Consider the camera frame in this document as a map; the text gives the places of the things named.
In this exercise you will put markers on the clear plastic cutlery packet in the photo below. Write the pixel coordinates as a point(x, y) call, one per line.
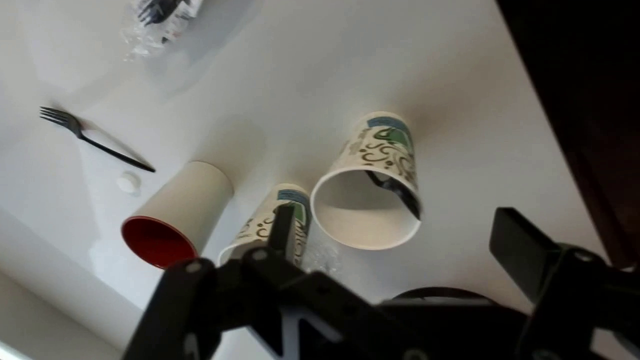
point(156, 11)

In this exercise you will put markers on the dark wood cabinet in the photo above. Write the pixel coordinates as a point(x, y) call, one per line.
point(587, 81)

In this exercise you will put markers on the black plastic fork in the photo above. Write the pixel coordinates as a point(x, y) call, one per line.
point(100, 142)

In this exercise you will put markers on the small white packet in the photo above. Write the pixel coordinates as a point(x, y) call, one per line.
point(128, 180)

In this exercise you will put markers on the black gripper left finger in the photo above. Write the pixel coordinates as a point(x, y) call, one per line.
point(280, 231)

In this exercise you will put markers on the empty patterned paper cup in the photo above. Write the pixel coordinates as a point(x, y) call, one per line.
point(250, 233)

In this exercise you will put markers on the white mug red interior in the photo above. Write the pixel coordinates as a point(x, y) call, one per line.
point(187, 207)

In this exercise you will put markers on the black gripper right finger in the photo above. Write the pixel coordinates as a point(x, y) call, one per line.
point(527, 253)

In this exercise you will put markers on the patterned paper cup with cutlery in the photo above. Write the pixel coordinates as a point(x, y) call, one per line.
point(382, 151)

